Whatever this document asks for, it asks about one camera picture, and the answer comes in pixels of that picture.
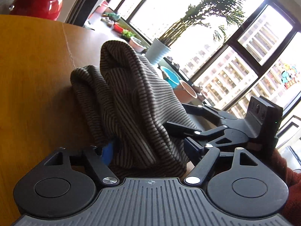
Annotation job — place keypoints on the red plastic basin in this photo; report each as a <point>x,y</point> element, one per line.
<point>118,27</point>

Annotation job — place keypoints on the blue plastic basin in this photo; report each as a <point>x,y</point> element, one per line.
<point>170,77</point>

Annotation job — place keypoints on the dark curtain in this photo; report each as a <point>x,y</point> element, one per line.
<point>87,2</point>

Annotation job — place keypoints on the dark-framed window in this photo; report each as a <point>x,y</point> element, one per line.
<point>254,28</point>

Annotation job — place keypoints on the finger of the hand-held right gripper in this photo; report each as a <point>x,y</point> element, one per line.
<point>181,129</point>
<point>211,111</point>

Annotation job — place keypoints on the colourful window sticker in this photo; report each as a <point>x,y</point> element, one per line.
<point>290,76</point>

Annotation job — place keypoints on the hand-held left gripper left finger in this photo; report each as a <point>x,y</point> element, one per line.
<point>107,154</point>

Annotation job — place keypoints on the red glossy drum stool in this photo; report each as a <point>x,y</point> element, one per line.
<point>35,3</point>

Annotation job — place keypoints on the green plush toy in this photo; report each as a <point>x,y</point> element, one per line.
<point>112,16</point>

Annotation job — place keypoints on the white and pink bowl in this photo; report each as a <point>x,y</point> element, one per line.
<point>136,45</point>

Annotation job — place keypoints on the tray of green seedlings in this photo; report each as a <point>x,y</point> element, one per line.
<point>128,35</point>

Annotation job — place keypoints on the palm plant in white pot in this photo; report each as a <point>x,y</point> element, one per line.
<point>157,51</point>

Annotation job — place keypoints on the pair of small shoes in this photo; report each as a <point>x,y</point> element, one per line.
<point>107,23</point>

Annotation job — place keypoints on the small potted succulent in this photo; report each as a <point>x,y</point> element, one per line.
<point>169,60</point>
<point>176,66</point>

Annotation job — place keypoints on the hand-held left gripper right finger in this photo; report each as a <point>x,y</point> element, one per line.
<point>194,149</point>

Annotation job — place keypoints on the pink plastic bucket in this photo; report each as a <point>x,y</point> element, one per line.
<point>185,94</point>

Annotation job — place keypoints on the grey striped sweater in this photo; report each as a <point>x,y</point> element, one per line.
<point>131,98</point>

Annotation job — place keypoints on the pink plastic basin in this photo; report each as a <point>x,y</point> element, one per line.
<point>103,8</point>

